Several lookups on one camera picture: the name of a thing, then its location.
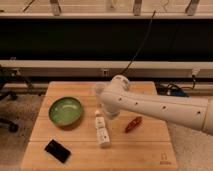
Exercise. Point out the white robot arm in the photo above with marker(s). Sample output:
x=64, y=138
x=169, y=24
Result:
x=194, y=113

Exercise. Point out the black office chair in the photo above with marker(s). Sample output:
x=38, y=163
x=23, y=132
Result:
x=11, y=125

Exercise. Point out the red chili pepper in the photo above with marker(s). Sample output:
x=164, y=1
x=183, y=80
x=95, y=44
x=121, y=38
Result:
x=133, y=124

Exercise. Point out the green ceramic bowl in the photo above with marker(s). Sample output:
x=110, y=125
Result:
x=65, y=111

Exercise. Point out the white plastic bottle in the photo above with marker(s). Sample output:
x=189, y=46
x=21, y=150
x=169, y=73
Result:
x=101, y=130

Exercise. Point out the black rectangular phone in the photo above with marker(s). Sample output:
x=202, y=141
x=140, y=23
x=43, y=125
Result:
x=58, y=151

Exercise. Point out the clear plastic cup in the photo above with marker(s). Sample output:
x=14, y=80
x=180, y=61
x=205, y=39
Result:
x=97, y=90

